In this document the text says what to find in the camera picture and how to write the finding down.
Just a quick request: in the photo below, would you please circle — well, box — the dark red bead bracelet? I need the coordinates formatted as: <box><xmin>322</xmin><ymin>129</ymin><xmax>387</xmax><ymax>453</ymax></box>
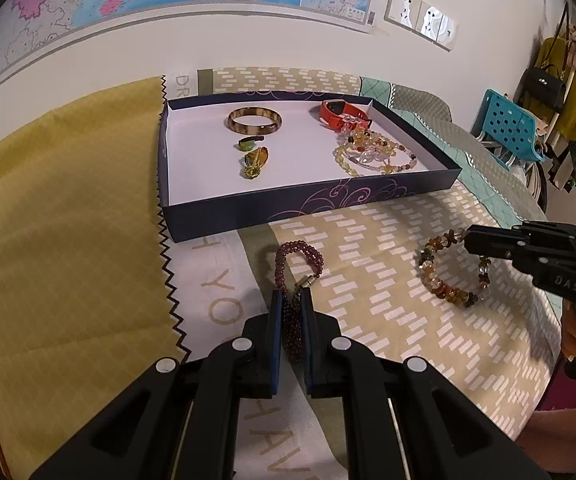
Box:
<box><xmin>273</xmin><ymin>239</ymin><xmax>326</xmax><ymax>361</ymax></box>

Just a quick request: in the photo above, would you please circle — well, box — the amber mixed bead bracelet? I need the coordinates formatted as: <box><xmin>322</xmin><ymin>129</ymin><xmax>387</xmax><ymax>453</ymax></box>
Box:
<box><xmin>416</xmin><ymin>227</ymin><xmax>493</xmax><ymax>309</ymax></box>

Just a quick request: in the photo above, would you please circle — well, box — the blue plastic crate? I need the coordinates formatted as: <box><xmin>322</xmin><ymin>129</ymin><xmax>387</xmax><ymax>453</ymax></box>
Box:
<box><xmin>471</xmin><ymin>89</ymin><xmax>546</xmax><ymax>169</ymax></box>

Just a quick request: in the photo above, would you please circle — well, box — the orange smart watch band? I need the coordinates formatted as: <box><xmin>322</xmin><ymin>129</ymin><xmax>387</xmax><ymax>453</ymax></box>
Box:
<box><xmin>319</xmin><ymin>100</ymin><xmax>373</xmax><ymax>132</ymax></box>

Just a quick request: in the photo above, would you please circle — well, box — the patterned bed sheet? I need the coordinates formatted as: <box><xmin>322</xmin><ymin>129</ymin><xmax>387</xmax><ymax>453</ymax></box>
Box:
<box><xmin>0</xmin><ymin>73</ymin><xmax>561</xmax><ymax>479</ymax></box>

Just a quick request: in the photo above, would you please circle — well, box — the tortoiseshell bangle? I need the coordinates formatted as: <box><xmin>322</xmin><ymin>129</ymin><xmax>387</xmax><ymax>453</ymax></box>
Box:
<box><xmin>225</xmin><ymin>106</ymin><xmax>282</xmax><ymax>136</ymax></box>

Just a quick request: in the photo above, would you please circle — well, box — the white wall socket panel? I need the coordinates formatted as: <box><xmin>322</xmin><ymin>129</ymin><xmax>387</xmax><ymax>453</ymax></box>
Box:
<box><xmin>383</xmin><ymin>0</ymin><xmax>459</xmax><ymax>51</ymax></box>

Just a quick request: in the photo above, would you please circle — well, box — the black handbag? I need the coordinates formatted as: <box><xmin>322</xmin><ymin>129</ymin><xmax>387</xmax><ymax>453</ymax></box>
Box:
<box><xmin>523</xmin><ymin>64</ymin><xmax>566</xmax><ymax>113</ymax></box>

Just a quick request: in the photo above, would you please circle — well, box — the clear pink bead bracelet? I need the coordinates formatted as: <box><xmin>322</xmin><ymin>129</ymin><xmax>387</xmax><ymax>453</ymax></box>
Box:
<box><xmin>340</xmin><ymin>114</ymin><xmax>419</xmax><ymax>176</ymax></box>

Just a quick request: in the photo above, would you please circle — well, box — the yellow stone bead ring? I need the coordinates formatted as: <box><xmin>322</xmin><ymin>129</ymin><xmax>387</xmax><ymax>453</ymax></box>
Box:
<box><xmin>240</xmin><ymin>145</ymin><xmax>272</xmax><ymax>180</ymax></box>

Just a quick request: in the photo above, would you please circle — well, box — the navy white jewelry box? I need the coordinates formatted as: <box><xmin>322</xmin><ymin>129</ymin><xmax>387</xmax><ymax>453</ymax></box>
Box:
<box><xmin>158</xmin><ymin>92</ymin><xmax>461</xmax><ymax>242</ymax></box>

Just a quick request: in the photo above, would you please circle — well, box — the pink sleeved right forearm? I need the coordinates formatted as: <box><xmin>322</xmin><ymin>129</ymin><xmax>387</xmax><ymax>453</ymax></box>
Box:
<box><xmin>516</xmin><ymin>408</ymin><xmax>576</xmax><ymax>474</ymax></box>

